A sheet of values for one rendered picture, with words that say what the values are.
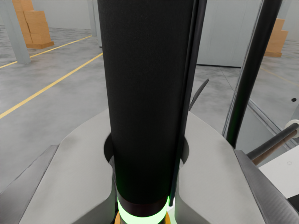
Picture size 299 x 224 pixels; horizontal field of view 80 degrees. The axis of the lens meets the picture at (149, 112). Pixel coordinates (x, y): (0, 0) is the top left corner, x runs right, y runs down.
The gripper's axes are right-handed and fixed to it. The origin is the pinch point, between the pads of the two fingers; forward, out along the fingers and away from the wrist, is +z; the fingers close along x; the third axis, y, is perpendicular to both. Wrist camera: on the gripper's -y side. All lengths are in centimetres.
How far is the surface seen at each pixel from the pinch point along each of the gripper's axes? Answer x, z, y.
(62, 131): -120, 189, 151
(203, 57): 155, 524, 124
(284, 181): 31.9, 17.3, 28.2
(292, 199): 19.5, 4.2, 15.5
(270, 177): 30.6, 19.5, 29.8
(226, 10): 191, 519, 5
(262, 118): 70, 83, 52
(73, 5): -490, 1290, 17
